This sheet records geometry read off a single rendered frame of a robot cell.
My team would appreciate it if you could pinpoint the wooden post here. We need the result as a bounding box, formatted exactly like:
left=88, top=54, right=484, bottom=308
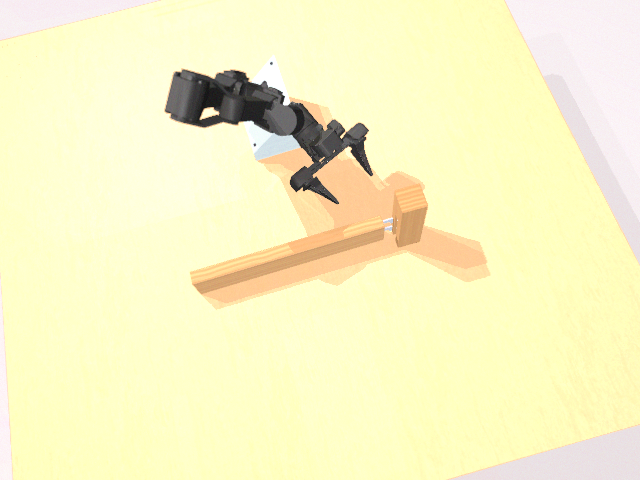
left=391, top=184, right=428, bottom=248

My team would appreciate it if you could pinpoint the wooden rail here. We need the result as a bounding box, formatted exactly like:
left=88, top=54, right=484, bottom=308
left=190, top=215, right=393, bottom=294

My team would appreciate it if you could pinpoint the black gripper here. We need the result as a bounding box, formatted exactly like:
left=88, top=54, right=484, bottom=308
left=290, top=121, right=373, bottom=205

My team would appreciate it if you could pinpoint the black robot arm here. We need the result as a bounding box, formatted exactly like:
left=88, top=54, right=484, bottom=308
left=164, top=69, right=345, bottom=162

